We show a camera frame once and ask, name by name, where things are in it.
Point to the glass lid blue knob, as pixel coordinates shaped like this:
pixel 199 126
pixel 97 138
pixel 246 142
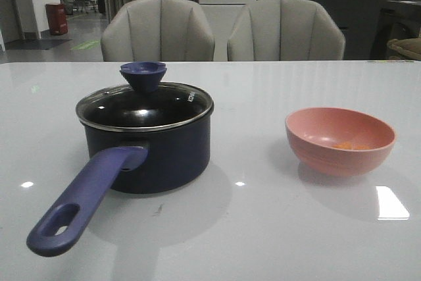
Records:
pixel 145 103

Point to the left beige upholstered chair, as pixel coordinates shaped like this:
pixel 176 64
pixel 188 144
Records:
pixel 158 30

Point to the orange ham slice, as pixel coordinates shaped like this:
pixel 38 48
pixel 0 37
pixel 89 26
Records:
pixel 344 145

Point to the beige upholstered chair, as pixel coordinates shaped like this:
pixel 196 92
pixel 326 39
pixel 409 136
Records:
pixel 158 30
pixel 285 30

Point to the pink plastic bowl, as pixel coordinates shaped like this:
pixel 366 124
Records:
pixel 312 132

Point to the dark blue saucepan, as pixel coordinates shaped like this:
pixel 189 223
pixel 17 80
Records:
pixel 129 162

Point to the right beige upholstered chair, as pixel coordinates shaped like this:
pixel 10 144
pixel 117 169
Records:
pixel 285 30

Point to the dark washing machine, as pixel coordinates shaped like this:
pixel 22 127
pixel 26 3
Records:
pixel 396 20

